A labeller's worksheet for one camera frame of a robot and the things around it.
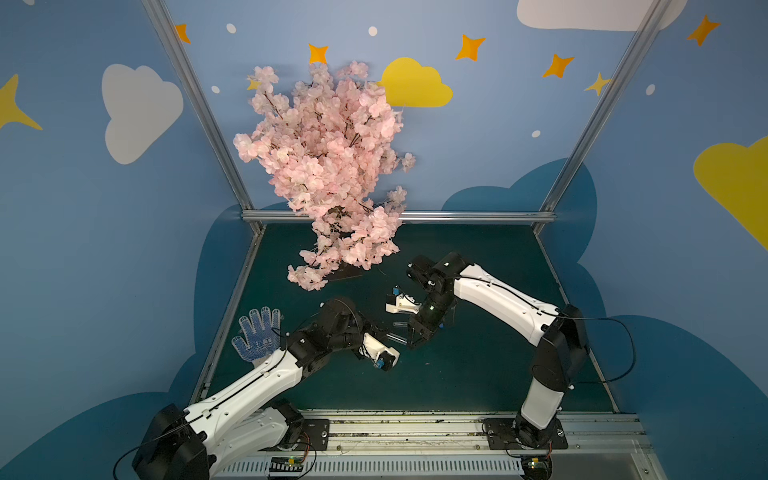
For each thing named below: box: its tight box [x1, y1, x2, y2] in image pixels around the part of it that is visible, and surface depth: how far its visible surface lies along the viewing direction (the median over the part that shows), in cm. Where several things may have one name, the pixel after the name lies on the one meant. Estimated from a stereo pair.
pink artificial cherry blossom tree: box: [233, 61, 416, 291], surface depth 72 cm
